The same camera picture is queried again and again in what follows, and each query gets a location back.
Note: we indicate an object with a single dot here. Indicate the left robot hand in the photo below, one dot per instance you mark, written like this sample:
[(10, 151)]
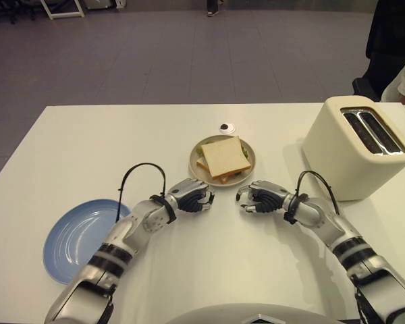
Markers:
[(189, 195)]

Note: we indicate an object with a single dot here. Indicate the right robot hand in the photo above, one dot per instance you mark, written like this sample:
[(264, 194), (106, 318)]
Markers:
[(266, 199)]

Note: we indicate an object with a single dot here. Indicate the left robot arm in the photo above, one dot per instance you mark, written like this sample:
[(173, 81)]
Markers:
[(121, 246)]

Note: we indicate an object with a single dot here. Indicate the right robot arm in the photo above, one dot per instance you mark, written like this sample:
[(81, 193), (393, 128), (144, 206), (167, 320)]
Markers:
[(357, 256)]

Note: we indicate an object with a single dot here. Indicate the beige plate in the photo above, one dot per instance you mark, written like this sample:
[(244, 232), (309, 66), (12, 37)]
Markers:
[(197, 172)]

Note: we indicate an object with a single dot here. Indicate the bread slice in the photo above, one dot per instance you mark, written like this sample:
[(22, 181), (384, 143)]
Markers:
[(224, 157), (202, 164)]

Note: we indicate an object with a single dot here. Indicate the cream toaster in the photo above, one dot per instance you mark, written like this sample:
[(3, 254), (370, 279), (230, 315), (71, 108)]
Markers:
[(341, 162)]

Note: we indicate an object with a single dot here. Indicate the blue plate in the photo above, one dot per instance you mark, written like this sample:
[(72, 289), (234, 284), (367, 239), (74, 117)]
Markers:
[(74, 239)]

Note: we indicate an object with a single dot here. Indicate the white metal frame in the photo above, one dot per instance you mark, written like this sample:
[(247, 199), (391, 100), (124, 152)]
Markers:
[(65, 10)]

